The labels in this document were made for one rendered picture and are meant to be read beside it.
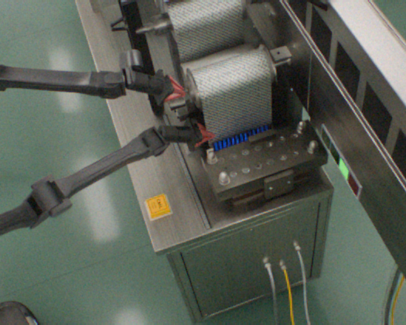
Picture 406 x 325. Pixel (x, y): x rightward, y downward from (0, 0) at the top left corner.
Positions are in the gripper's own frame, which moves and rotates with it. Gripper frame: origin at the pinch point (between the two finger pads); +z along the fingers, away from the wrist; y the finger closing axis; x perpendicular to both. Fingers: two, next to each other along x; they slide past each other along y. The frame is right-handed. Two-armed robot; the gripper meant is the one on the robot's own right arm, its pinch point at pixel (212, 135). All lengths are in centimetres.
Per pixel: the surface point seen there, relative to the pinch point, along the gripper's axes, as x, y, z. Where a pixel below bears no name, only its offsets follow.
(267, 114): 11.7, 0.2, 16.5
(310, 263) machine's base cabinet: -52, 25, 63
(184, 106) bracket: 4.2, -9.2, -9.4
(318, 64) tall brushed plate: 45.3, 14.2, 9.0
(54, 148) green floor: -129, -108, -10
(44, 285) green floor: -139, -24, -27
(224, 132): 1.8, 0.3, 4.0
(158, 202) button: -25.0, 9.2, -14.3
